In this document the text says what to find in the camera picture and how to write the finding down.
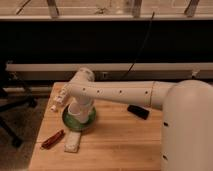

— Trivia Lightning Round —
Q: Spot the white ceramic cup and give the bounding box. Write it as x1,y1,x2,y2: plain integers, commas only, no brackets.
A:
68,103,89,123

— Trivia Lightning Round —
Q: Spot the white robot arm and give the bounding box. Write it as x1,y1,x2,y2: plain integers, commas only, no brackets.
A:
65,68,213,171

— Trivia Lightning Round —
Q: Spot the green ceramic plate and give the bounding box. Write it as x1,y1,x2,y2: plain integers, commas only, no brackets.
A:
62,107,96,132

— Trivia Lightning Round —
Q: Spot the black smartphone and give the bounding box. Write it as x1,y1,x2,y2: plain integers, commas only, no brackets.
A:
127,105,149,120

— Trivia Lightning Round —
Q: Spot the white tube with cap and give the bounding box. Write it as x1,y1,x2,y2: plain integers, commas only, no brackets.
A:
51,84,70,112

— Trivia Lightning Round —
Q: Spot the white speckled packet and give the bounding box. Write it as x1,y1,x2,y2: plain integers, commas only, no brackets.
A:
64,131,81,153

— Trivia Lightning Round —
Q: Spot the red brown wrapped bar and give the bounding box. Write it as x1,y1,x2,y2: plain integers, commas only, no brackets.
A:
41,130,65,149

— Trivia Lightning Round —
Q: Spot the black office chair base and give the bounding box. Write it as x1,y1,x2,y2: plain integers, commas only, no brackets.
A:
0,65,38,149

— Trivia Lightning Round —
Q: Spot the black hanging cable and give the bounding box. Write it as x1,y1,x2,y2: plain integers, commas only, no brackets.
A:
121,11,156,81

